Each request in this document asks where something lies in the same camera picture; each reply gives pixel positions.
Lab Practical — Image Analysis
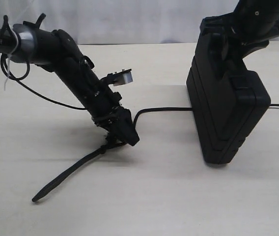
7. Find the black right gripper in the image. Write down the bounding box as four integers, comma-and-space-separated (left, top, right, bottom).
200, 13, 279, 74

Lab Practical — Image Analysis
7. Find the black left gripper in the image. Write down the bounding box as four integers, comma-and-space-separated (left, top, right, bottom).
90, 91, 140, 149

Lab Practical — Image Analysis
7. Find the black braided rope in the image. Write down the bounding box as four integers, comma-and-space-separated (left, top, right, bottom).
31, 104, 279, 203

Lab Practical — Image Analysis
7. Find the black plastic carrying case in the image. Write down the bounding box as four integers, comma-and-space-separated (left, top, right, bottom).
186, 33, 272, 165

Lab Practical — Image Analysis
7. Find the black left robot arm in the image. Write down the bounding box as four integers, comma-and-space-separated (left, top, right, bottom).
0, 22, 140, 146

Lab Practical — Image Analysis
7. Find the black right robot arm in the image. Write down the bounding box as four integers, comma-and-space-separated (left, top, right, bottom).
195, 0, 279, 72

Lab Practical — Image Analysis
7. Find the white zip tie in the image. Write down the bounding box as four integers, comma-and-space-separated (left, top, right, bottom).
3, 23, 19, 91

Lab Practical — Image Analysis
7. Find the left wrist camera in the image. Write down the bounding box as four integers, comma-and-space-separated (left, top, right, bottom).
100, 69, 133, 86

